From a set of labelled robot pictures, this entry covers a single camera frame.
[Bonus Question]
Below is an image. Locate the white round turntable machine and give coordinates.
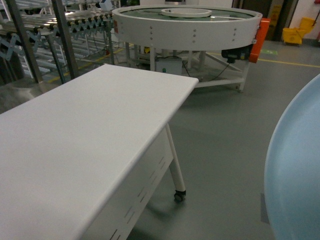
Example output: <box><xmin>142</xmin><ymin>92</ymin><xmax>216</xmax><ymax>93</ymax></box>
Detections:
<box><xmin>112</xmin><ymin>5</ymin><xmax>263</xmax><ymax>92</ymax></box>

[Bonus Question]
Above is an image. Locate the grey control box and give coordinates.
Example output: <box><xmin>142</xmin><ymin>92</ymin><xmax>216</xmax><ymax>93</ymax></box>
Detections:
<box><xmin>155</xmin><ymin>57</ymin><xmax>183</xmax><ymax>76</ymax></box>

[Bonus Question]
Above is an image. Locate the white table leg with caster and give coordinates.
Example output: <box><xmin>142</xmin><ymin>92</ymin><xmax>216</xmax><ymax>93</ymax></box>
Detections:
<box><xmin>165</xmin><ymin>124</ymin><xmax>186</xmax><ymax>203</ymax></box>

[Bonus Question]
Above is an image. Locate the orange motor guard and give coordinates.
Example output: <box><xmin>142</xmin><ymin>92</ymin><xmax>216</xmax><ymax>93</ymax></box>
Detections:
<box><xmin>248</xmin><ymin>18</ymin><xmax>271</xmax><ymax>63</ymax></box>

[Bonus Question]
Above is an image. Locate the light blue round tray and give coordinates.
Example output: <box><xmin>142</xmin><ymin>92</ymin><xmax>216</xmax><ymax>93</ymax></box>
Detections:
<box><xmin>264</xmin><ymin>76</ymin><xmax>320</xmax><ymax>240</ymax></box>

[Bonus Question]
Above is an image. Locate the yellow mop bucket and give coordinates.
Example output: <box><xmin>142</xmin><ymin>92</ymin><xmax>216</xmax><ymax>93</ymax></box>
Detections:
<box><xmin>282</xmin><ymin>17</ymin><xmax>316</xmax><ymax>45</ymax></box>

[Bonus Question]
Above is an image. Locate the metal roller conveyor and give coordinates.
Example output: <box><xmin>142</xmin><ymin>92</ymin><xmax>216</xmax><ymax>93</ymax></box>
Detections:
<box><xmin>0</xmin><ymin>0</ymin><xmax>114</xmax><ymax>78</ymax></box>

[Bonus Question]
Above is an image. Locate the yellow wet floor sign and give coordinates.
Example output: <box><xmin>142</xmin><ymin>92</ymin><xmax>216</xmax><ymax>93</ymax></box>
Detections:
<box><xmin>269</xmin><ymin>4</ymin><xmax>282</xmax><ymax>28</ymax></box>

